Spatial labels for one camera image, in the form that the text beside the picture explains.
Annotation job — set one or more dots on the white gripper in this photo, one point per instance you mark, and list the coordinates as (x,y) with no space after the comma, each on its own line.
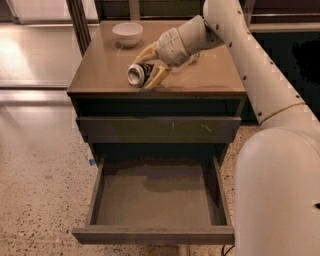
(170,46)

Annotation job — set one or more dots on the clear plastic water bottle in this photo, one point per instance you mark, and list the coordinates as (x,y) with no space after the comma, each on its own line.
(192,60)

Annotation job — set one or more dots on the blue pepsi can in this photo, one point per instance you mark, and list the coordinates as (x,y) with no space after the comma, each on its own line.
(138,74)

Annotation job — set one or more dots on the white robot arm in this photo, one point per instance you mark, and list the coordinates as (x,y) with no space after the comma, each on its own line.
(277,175)

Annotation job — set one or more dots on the blue tape piece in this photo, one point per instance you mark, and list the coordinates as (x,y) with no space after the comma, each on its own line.
(92,162)

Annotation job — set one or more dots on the open grey middle drawer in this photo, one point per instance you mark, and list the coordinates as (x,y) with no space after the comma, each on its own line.
(170,202)

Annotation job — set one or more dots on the closed grey top drawer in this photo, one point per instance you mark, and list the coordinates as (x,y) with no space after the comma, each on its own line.
(158,129)

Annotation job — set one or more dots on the white ceramic bowl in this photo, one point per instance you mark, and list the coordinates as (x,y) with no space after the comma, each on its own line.
(127,34)

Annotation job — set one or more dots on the grey drawer cabinet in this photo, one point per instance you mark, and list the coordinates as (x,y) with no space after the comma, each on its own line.
(210,87)

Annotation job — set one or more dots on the dark metal window post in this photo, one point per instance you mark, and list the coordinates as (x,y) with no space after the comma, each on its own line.
(80,25)

